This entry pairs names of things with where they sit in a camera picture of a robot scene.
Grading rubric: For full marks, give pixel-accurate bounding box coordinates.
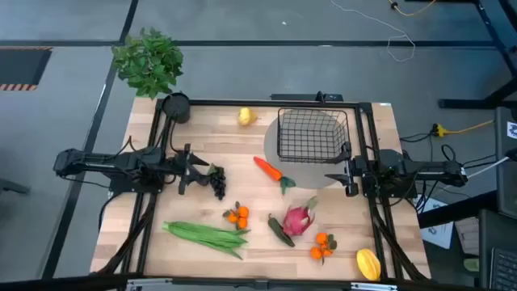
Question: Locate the pink toy dragon fruit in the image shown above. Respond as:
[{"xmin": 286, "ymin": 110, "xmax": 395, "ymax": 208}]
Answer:
[{"xmin": 281, "ymin": 196, "xmax": 319, "ymax": 238}]

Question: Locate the black aluminium table frame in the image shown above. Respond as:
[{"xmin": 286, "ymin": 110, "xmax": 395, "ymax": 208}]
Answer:
[{"xmin": 96, "ymin": 98, "xmax": 431, "ymax": 284}]

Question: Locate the orange toy carrot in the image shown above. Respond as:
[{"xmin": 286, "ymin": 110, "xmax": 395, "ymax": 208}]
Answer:
[{"xmin": 253, "ymin": 155, "xmax": 297, "ymax": 196}]

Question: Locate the yellow toy pear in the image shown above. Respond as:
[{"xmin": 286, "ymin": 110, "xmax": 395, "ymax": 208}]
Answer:
[{"xmin": 237, "ymin": 106, "xmax": 259, "ymax": 127}]

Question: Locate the black laptop computer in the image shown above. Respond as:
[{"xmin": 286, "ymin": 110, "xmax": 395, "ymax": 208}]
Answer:
[{"xmin": 478, "ymin": 209, "xmax": 517, "ymax": 291}]

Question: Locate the silver aluminium post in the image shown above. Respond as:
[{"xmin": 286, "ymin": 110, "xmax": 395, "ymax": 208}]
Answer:
[
  {"xmin": 124, "ymin": 277, "xmax": 174, "ymax": 291},
  {"xmin": 350, "ymin": 281, "xmax": 399, "ymax": 291}
]

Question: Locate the black desk leg frame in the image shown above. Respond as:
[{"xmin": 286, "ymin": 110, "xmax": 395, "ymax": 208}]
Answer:
[{"xmin": 438, "ymin": 0, "xmax": 517, "ymax": 110}]

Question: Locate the black wire basket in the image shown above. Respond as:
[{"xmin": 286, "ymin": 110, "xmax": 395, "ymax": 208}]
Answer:
[{"xmin": 276, "ymin": 107, "xmax": 351, "ymax": 165}]

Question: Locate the round grey placemat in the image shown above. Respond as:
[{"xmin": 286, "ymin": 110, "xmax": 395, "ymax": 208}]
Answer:
[{"xmin": 263, "ymin": 111, "xmax": 352, "ymax": 190}]

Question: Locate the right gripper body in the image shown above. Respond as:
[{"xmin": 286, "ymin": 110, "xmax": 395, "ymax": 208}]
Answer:
[{"xmin": 344, "ymin": 157, "xmax": 360, "ymax": 198}]

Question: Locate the grey chair base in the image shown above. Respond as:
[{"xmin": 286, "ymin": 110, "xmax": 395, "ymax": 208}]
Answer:
[{"xmin": 0, "ymin": 177, "xmax": 32, "ymax": 196}]

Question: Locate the dark toy grape bunch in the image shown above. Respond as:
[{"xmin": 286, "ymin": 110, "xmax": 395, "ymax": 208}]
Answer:
[{"xmin": 207, "ymin": 162, "xmax": 228, "ymax": 201}]

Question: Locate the purple eggplant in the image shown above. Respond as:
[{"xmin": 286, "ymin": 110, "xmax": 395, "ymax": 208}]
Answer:
[{"xmin": 267, "ymin": 213, "xmax": 296, "ymax": 248}]

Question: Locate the green artificial plant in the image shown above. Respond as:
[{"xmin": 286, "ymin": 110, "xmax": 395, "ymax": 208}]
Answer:
[{"xmin": 111, "ymin": 26, "xmax": 185, "ymax": 101}]

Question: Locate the thin white floor cable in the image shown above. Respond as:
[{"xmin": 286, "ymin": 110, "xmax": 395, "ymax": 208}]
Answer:
[{"xmin": 329, "ymin": 0, "xmax": 417, "ymax": 64}]

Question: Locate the yellow cord with plug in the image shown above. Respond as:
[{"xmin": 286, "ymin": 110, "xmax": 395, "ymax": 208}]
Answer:
[{"xmin": 431, "ymin": 119, "xmax": 496, "ymax": 138}]

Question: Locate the black cable bundle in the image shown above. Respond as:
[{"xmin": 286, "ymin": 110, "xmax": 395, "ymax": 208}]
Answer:
[
  {"xmin": 96, "ymin": 192, "xmax": 159, "ymax": 280},
  {"xmin": 369, "ymin": 196, "xmax": 430, "ymax": 282}
]

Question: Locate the yellow extension cord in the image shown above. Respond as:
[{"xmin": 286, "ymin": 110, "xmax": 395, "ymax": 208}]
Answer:
[{"xmin": 388, "ymin": 0, "xmax": 438, "ymax": 18}]

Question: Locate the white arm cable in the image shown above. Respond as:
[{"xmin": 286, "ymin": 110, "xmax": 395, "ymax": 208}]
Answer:
[{"xmin": 466, "ymin": 155, "xmax": 512, "ymax": 179}]

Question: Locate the black desk beam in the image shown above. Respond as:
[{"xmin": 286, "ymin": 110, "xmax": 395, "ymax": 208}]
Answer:
[{"xmin": 417, "ymin": 189, "xmax": 498, "ymax": 230}]

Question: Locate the black computer case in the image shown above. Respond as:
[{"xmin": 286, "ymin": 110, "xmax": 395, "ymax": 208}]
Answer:
[{"xmin": 494, "ymin": 107, "xmax": 517, "ymax": 219}]

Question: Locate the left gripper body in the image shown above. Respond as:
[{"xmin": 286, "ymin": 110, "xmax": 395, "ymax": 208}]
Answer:
[{"xmin": 177, "ymin": 142, "xmax": 192, "ymax": 196}]

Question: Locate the orange tangerine cluster with leaves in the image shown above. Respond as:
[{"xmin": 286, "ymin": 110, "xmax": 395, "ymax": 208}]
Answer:
[
  {"xmin": 309, "ymin": 231, "xmax": 338, "ymax": 266},
  {"xmin": 221, "ymin": 200, "xmax": 250, "ymax": 231}
]

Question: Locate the yellow toy starfruit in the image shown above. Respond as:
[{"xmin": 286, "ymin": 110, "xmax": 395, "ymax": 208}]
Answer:
[{"xmin": 355, "ymin": 247, "xmax": 382, "ymax": 282}]

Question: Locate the white printed paper sheet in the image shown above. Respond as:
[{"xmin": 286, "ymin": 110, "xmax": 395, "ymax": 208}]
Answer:
[{"xmin": 418, "ymin": 196, "xmax": 456, "ymax": 251}]

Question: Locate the dark hazard-striped floor hatch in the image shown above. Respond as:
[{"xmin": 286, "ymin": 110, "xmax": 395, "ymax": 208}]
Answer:
[{"xmin": 0, "ymin": 45, "xmax": 53, "ymax": 92}]

